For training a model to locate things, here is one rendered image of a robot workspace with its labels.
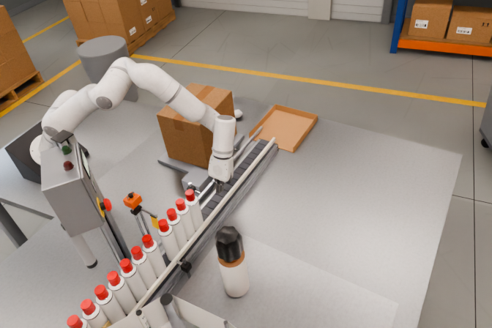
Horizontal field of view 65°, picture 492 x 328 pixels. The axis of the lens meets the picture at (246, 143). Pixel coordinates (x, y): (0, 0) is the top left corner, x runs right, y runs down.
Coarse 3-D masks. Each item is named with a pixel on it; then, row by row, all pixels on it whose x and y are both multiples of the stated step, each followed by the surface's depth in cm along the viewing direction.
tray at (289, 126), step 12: (276, 108) 222; (288, 108) 217; (264, 120) 214; (276, 120) 215; (288, 120) 214; (300, 120) 213; (312, 120) 212; (252, 132) 204; (264, 132) 207; (276, 132) 207; (288, 132) 206; (300, 132) 205; (288, 144) 198
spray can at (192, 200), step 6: (186, 192) 143; (192, 192) 143; (186, 198) 145; (192, 198) 143; (192, 204) 144; (198, 204) 147; (192, 210) 146; (198, 210) 148; (192, 216) 148; (198, 216) 149; (198, 222) 151
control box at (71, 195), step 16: (48, 160) 103; (64, 160) 102; (80, 160) 102; (48, 176) 98; (64, 176) 97; (80, 176) 97; (48, 192) 95; (64, 192) 97; (80, 192) 99; (64, 208) 99; (80, 208) 101; (96, 208) 104; (64, 224) 102; (80, 224) 104; (96, 224) 107
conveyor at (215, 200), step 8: (256, 144) 193; (264, 144) 192; (272, 144) 192; (256, 152) 188; (248, 160) 184; (240, 168) 180; (240, 176) 176; (248, 176) 176; (224, 184) 173; (232, 184) 173; (240, 184) 172; (224, 192) 170; (216, 200) 167; (208, 208) 163; (224, 208) 163; (208, 216) 160; (216, 216) 160; (192, 248) 149; (184, 256) 146; (168, 264) 144; (176, 264) 144; (152, 296) 135; (144, 304) 133
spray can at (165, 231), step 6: (162, 222) 133; (162, 228) 133; (168, 228) 135; (162, 234) 134; (168, 234) 135; (162, 240) 137; (168, 240) 136; (174, 240) 139; (168, 246) 138; (174, 246) 140; (168, 252) 140; (174, 252) 141; (168, 258) 144
